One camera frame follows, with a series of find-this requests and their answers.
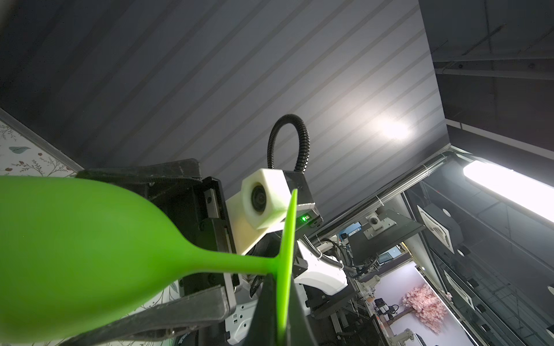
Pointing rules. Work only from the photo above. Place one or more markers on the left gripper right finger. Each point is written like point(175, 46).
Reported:
point(299, 331)

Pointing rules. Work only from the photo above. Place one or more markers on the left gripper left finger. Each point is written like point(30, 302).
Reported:
point(263, 327)

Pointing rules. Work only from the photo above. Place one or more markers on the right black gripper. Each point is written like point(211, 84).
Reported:
point(196, 206)

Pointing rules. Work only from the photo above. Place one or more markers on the green wine glass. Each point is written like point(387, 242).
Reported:
point(79, 254)

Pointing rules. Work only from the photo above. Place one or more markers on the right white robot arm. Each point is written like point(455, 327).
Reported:
point(310, 268)

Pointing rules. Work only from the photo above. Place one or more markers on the floral table mat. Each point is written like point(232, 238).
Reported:
point(21, 157)

